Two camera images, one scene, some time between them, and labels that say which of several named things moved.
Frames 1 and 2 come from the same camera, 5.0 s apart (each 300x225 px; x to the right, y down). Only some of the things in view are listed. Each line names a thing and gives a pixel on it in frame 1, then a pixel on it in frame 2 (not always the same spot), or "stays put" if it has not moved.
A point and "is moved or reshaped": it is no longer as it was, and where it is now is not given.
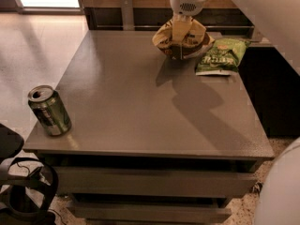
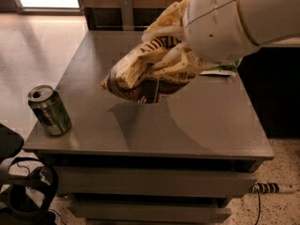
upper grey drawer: (151, 181) stays put
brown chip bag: (195, 39) is moved or reshaped
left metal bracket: (127, 14) stays put
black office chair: (28, 186) stays put
